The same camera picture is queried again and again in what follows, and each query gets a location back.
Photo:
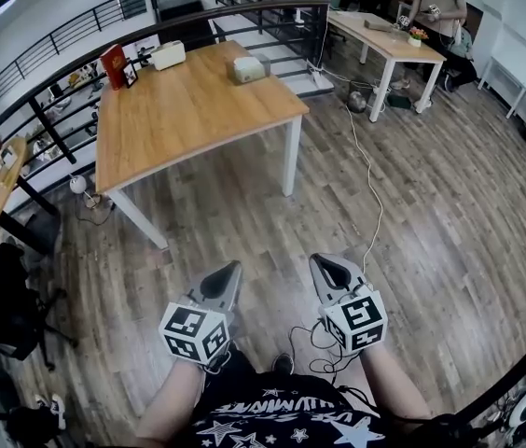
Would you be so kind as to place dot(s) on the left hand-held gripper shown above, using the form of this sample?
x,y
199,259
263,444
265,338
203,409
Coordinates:
x,y
188,329

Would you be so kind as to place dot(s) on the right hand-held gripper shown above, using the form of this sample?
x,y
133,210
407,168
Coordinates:
x,y
356,325

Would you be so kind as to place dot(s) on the transparent brown tissue box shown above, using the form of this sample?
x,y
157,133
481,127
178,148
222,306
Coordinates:
x,y
250,70

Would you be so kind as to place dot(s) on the person's left forearm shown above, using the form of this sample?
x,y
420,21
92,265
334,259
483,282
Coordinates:
x,y
170,399

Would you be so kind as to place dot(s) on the person's right forearm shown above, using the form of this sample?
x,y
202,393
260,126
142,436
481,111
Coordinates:
x,y
389,381

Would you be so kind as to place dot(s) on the white rectangular basket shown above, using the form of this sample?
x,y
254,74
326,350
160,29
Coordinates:
x,y
168,55

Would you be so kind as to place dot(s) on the person's left leg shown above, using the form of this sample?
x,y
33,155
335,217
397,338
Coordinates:
x,y
237,364

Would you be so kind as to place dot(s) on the person's leg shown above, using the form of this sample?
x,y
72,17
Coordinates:
x,y
237,364
283,364

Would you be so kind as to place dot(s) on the person's right leg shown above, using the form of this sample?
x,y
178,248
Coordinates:
x,y
283,364

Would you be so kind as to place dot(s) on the person's black star-print shirt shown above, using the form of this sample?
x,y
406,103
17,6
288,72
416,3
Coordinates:
x,y
267,418

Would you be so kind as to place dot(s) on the wooden table with white legs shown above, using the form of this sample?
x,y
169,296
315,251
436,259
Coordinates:
x,y
174,119

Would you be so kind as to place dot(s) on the white spherical lamp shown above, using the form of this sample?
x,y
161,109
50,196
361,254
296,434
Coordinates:
x,y
78,185

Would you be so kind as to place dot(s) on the black mesh wastebasket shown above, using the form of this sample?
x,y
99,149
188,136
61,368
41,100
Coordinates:
x,y
356,102

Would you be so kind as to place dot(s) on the black office chair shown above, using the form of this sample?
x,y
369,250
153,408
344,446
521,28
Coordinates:
x,y
44,329

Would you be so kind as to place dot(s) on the dark flat bar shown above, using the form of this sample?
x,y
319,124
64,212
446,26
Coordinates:
x,y
491,390

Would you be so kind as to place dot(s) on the black white sneaker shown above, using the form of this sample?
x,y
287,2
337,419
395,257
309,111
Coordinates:
x,y
55,411

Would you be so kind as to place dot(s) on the wooden table with black legs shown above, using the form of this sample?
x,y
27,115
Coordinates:
x,y
9,175

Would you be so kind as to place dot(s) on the red book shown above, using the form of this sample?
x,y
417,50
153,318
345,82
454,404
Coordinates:
x,y
111,65

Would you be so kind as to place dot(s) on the long wooden table white legs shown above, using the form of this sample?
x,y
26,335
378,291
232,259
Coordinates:
x,y
384,40

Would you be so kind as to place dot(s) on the potted orange flowers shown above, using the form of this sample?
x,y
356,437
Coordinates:
x,y
418,37

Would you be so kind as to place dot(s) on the white desk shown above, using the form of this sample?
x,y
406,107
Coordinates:
x,y
524,96

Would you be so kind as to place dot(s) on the black railing with wooden handrail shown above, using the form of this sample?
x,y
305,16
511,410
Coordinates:
x,y
267,5

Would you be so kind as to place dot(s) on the black balcony railing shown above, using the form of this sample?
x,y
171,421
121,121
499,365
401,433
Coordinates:
x,y
58,33

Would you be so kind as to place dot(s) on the black picture frame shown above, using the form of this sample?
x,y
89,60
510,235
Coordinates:
x,y
130,74

